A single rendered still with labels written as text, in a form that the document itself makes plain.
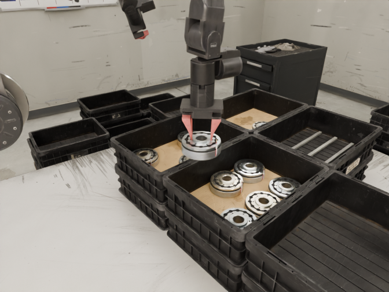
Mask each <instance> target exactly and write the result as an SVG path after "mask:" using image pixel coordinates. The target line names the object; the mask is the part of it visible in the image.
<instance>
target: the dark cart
mask: <svg viewBox="0 0 389 292"><path fill-rule="evenodd" d="M279 43H282V44H283V43H289V44H292V43H293V44H294V45H296V46H298V47H300V49H295V50H294V51H289V50H276V52H270V53H262V52H257V51H256V50H258V47H259V46H260V47H263V45H266V47H268V46H270V47H272V46H274V45H276V44H279ZM327 48H328V47H326V46H320V45H315V44H311V43H305V42H299V41H294V40H290V39H279V40H275V41H267V42H260V43H253V44H249V45H241V46H236V49H238V50H239V51H240V57H241V60H242V62H243V69H242V72H241V74H240V75H238V76H235V77H234V86H233V95H235V94H238V93H241V92H244V91H247V90H250V89H254V88H256V89H260V90H264V91H267V92H270V93H274V94H277V95H280V96H283V97H287V98H290V99H293V100H296V101H300V102H303V103H306V104H308V106H309V105H313V106H315V104H316V101H317V95H318V90H319V86H320V82H321V76H322V71H323V67H324V62H325V57H326V52H327Z"/></svg>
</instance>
